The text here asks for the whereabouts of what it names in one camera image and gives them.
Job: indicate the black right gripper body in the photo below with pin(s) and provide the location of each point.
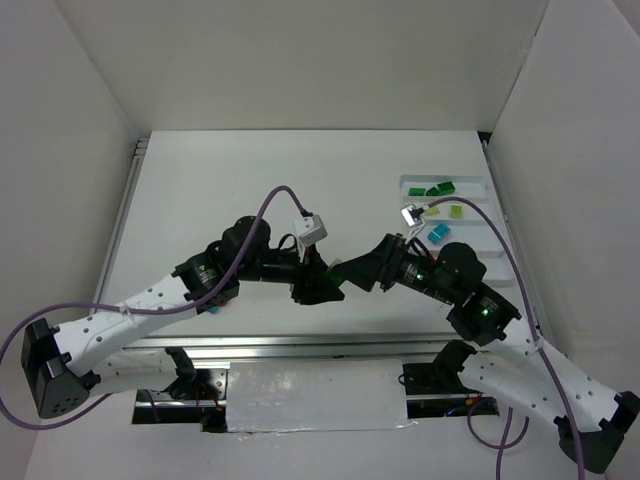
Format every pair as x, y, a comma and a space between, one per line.
388, 262

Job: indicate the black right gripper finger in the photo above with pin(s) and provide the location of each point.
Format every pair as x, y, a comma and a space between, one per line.
374, 261
363, 276

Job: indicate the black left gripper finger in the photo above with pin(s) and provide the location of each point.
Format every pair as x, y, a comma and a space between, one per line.
310, 296
314, 272

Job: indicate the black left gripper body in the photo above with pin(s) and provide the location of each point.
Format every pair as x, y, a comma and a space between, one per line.
304, 278

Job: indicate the blue oval lego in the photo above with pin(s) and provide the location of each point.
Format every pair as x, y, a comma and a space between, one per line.
439, 234

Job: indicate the dark green square lego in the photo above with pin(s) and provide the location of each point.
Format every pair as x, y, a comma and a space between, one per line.
415, 191

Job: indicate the lime square lego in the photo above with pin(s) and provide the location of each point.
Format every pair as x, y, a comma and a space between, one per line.
456, 212

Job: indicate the dark green curved lego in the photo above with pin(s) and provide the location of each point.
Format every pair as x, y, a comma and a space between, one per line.
445, 188

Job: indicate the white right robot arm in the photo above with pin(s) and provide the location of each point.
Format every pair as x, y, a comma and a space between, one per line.
498, 354

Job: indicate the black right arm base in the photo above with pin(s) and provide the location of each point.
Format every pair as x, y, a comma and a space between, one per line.
434, 389

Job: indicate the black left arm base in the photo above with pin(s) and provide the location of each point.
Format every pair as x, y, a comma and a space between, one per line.
195, 397

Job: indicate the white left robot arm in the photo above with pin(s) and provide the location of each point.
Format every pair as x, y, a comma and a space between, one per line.
67, 364

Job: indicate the white compartment tray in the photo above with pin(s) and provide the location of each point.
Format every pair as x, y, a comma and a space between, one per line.
472, 229

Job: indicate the silver tape sheet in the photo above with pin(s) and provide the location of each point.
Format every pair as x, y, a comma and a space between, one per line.
291, 396

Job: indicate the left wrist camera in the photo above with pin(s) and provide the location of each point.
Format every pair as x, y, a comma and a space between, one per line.
309, 230

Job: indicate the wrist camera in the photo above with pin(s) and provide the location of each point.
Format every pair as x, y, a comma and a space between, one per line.
309, 230
413, 215

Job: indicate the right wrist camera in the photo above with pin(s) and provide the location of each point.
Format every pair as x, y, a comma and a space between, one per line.
413, 215

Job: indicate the aluminium table rail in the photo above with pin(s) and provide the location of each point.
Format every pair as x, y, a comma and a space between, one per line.
331, 346

